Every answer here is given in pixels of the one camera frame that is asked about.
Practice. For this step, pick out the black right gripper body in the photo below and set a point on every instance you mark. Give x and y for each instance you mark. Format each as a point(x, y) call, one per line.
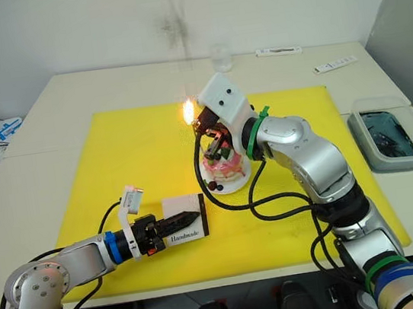
point(209, 120)

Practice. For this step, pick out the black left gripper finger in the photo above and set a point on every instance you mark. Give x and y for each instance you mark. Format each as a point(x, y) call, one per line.
point(179, 217)
point(178, 227)

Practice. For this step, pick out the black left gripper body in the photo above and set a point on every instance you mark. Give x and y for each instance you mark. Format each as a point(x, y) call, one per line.
point(147, 236)

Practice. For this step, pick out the white brown Handmade matchbox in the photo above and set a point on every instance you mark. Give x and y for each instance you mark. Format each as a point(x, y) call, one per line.
point(182, 204)

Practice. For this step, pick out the burning wooden match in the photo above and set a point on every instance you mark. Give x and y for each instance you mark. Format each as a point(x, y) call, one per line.
point(188, 113)

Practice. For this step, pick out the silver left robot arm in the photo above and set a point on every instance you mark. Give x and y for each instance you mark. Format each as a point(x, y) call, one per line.
point(79, 260)

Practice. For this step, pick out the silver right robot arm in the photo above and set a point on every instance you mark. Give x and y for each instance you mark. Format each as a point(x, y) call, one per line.
point(305, 148)

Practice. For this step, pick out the pink frosted toy cake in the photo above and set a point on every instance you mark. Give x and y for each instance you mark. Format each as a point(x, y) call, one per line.
point(227, 165)

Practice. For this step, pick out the white round cake plate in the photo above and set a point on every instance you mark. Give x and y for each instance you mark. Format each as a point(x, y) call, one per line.
point(231, 188)

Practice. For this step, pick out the clear drinking glass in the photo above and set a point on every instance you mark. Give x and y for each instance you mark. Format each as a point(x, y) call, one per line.
point(221, 60)

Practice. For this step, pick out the yellow table mat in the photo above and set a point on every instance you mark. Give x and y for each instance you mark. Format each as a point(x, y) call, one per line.
point(133, 153)

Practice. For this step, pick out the long white remote control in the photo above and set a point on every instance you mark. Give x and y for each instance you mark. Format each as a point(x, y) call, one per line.
point(278, 51)

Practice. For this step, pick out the white remote with dark print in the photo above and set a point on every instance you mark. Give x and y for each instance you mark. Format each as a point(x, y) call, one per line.
point(334, 64)

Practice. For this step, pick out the grey tray with dark water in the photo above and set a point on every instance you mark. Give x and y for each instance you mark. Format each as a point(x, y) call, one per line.
point(392, 132)

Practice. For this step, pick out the blue and white gadget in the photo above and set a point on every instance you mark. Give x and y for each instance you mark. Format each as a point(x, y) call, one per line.
point(7, 128)

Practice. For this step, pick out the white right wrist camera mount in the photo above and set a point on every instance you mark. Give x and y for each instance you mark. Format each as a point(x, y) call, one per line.
point(221, 94)

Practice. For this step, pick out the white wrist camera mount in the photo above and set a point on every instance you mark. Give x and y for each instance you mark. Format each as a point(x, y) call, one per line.
point(131, 202)
point(221, 94)

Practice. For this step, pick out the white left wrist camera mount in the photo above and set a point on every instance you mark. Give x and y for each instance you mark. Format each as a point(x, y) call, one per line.
point(131, 202)

